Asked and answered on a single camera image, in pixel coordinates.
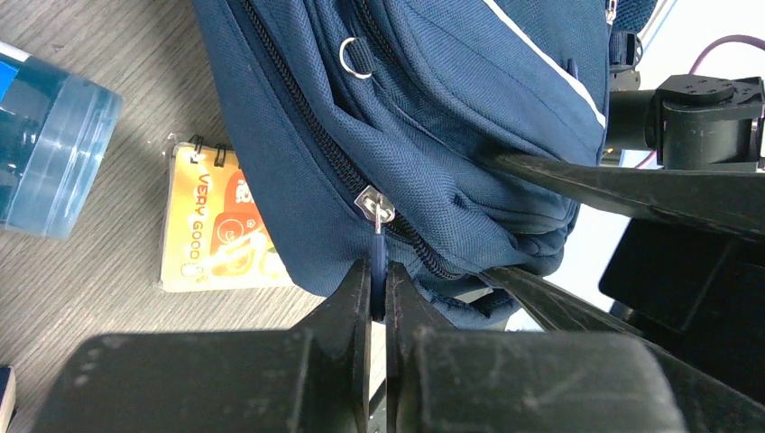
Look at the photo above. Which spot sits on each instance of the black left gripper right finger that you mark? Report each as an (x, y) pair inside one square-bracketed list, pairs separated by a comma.
[(582, 372)]

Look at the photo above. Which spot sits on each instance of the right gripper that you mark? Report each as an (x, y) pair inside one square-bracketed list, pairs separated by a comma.
[(689, 268)]

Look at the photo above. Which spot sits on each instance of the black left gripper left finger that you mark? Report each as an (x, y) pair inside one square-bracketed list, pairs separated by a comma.
[(312, 377)]

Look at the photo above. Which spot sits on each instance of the blue zipper pull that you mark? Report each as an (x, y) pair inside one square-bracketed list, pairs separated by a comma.
[(380, 211)]

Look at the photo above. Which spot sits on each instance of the navy blue student backpack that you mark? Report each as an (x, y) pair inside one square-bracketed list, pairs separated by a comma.
[(326, 100)]

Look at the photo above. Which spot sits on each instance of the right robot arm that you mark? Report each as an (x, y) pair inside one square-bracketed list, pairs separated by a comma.
[(699, 124)]

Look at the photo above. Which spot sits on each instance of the Three Days to See book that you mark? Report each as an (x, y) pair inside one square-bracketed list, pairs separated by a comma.
[(8, 385)]

